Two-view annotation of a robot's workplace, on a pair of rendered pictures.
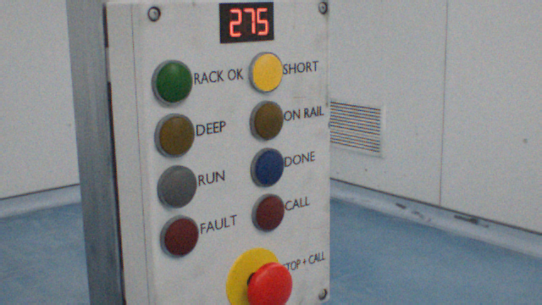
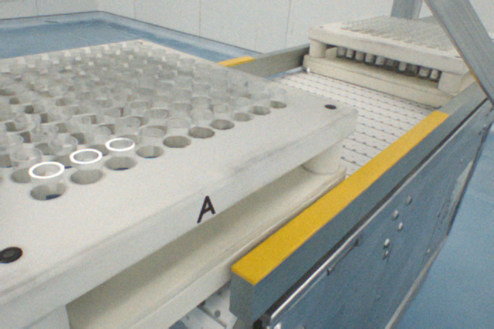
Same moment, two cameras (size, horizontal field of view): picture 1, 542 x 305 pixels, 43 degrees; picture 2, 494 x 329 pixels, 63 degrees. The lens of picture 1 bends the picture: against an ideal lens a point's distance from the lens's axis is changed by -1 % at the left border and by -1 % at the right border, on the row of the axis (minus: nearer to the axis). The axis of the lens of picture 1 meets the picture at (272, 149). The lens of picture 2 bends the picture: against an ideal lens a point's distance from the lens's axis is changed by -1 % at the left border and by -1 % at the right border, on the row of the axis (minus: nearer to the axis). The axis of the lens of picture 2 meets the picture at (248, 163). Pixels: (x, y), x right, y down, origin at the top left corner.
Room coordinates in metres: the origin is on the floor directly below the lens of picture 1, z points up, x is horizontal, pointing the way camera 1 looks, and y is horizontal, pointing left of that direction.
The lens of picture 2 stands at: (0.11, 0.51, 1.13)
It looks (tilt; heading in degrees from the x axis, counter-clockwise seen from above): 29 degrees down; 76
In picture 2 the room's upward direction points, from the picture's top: 5 degrees clockwise
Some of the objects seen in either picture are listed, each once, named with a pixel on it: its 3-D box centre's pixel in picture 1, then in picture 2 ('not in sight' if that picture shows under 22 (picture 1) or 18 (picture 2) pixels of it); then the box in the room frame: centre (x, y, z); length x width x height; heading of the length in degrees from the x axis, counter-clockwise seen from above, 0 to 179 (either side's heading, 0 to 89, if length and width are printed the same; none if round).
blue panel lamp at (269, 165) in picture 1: (268, 168); not in sight; (0.51, 0.00, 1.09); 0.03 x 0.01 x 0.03; 129
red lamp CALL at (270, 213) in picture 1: (269, 213); not in sight; (0.51, 0.00, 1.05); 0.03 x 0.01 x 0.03; 129
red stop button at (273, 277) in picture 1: (258, 282); not in sight; (0.49, 0.01, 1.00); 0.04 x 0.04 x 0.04; 39
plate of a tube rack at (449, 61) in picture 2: not in sight; (407, 39); (0.52, 1.14, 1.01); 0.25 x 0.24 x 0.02; 129
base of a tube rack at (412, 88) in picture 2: not in sight; (400, 67); (0.52, 1.14, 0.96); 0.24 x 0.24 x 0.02; 39
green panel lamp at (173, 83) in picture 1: (174, 82); not in sight; (0.45, 0.06, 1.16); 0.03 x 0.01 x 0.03; 129
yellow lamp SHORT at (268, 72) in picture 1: (268, 72); not in sight; (0.51, 0.00, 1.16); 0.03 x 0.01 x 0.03; 129
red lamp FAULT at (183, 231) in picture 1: (181, 236); not in sight; (0.45, 0.06, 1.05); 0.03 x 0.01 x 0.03; 129
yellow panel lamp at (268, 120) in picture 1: (268, 120); not in sight; (0.51, 0.00, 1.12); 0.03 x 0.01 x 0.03; 129
